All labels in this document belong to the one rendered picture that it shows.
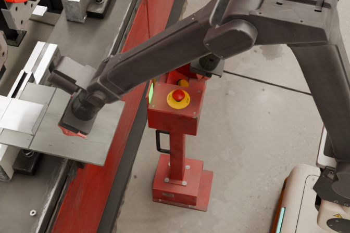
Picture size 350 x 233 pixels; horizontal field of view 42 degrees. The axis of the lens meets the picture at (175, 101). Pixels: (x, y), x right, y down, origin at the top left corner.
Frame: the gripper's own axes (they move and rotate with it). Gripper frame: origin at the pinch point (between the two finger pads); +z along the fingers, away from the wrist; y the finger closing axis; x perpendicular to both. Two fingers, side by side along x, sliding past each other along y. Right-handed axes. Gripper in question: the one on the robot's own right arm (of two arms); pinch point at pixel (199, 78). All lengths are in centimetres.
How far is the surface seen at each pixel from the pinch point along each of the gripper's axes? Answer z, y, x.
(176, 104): 0.4, 5.3, 11.7
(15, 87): -11, 48, 29
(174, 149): 37.8, -2.6, 7.6
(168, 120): 5.9, 5.8, 15.0
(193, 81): 7.0, 0.6, -3.2
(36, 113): -13, 40, 35
